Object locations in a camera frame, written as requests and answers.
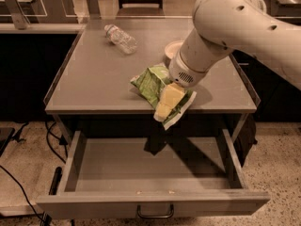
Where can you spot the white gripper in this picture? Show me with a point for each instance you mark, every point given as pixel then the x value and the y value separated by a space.
pixel 183 71

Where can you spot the green jalapeno chip bag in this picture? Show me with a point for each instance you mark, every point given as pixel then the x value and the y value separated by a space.
pixel 150 85

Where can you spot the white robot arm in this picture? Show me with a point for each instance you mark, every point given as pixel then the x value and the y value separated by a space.
pixel 243 28

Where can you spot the open grey top drawer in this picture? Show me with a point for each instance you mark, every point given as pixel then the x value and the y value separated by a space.
pixel 110 177

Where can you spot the white paper bowl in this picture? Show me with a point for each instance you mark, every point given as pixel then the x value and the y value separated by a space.
pixel 172 48

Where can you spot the clear plastic water bottle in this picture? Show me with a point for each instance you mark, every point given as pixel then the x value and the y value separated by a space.
pixel 125 42

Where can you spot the grey table cabinet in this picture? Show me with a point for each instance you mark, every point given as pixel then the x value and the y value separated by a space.
pixel 93 93

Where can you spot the black office chair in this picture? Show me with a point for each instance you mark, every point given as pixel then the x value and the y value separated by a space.
pixel 140 8

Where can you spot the black drawer handle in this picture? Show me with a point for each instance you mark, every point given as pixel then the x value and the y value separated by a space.
pixel 155 212

